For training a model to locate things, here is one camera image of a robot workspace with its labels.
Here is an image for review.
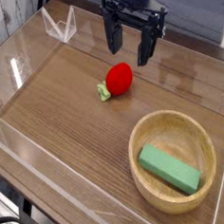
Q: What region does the red plush strawberry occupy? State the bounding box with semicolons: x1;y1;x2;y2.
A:
97;63;133;103

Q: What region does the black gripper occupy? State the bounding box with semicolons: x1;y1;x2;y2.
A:
101;0;168;66

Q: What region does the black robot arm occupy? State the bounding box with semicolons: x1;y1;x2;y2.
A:
101;0;168;66

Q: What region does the clear acrylic corner bracket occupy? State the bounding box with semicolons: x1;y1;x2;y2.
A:
41;6;77;44

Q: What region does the clear acrylic tray wall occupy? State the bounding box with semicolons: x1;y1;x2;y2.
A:
0;118;153;224

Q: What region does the wooden bowl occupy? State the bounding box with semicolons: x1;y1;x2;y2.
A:
128;110;217;215

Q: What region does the green foam block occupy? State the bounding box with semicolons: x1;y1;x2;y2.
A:
138;143;201;195

